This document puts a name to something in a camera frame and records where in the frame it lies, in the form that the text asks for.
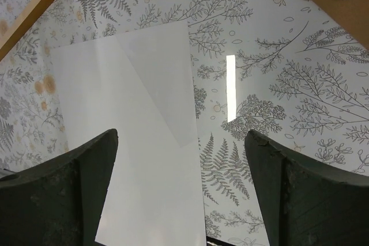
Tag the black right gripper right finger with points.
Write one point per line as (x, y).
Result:
(304, 201)

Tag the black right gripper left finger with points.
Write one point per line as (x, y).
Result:
(60, 201)

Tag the floral patterned table mat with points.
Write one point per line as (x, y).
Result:
(282, 67)

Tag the white photo paper sheet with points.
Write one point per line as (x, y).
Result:
(139, 83)

